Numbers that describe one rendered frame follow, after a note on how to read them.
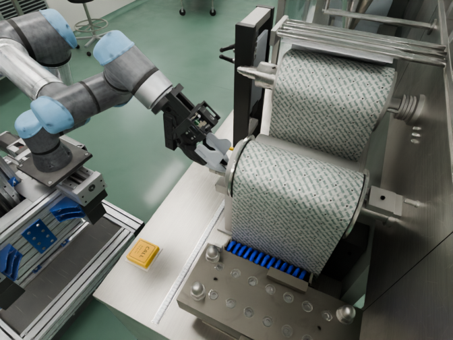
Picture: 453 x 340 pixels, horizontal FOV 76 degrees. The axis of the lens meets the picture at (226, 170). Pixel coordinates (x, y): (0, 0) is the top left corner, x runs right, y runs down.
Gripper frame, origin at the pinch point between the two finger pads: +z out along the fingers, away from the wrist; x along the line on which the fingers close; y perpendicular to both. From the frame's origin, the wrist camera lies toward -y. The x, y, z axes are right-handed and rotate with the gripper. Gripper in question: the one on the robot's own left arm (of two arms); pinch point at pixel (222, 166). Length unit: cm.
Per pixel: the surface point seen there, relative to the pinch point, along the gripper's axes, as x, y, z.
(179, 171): 83, -146, 18
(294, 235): -5.9, 7.7, 20.2
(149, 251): -14.8, -34.6, 6.5
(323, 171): 0.1, 20.1, 11.2
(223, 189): 1.3, -8.5, 6.4
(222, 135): 44, -40, 4
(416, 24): 55, 35, 13
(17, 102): 93, -276, -137
